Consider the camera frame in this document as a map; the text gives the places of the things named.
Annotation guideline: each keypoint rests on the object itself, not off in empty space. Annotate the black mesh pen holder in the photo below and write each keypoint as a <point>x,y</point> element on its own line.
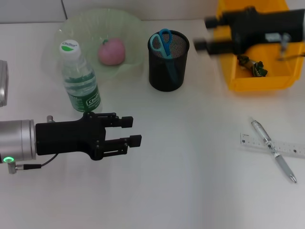
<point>164,78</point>

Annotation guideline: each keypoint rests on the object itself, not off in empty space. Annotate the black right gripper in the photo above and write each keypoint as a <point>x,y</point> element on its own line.
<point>257,26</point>

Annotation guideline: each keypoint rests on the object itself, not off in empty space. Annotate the pale green fruit plate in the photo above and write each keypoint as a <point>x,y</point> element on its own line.
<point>128,31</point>

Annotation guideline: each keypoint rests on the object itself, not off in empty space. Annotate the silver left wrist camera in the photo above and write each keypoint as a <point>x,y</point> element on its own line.
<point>3,83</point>

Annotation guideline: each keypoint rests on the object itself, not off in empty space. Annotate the green plastic wrapper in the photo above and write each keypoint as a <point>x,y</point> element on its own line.
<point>252,65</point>

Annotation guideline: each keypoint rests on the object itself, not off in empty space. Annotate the pink toy peach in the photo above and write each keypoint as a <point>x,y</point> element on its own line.
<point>112,52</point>

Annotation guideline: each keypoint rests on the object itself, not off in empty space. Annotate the clear grey ballpoint pen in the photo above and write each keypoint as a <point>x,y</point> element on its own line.
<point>281,162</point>

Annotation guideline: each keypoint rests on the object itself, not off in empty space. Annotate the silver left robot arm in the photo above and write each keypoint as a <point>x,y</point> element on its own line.
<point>16,140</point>

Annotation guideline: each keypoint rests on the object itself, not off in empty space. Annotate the transparent plastic ruler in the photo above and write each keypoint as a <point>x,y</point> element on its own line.
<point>252,140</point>

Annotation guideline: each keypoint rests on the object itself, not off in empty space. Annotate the yellow plastic bin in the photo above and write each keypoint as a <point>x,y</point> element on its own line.
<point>262,81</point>

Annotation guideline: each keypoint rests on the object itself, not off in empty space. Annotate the blue and teal scissors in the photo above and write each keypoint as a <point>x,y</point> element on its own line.
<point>165,45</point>

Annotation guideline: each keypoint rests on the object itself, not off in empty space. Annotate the clear green-label water bottle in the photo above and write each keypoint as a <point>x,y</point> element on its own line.
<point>81,81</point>

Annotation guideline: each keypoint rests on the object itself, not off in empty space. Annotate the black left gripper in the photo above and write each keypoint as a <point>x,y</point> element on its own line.
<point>66,138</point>

